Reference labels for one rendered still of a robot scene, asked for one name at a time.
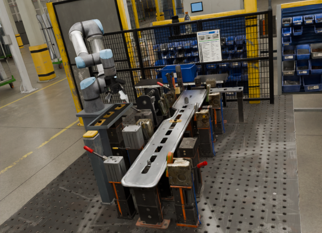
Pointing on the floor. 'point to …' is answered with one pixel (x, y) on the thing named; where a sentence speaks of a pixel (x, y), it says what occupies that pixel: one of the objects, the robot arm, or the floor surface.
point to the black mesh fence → (201, 52)
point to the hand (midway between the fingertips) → (119, 102)
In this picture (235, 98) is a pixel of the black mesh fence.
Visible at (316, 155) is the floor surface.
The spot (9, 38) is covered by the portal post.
